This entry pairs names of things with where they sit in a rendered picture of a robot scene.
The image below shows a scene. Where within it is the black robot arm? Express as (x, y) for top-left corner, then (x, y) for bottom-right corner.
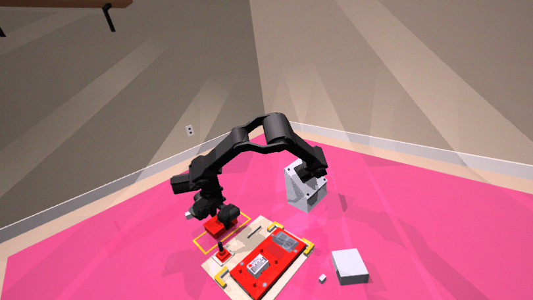
(170, 112), (328, 221)

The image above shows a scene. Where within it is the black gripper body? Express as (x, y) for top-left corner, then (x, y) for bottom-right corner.
(193, 185), (241, 224)

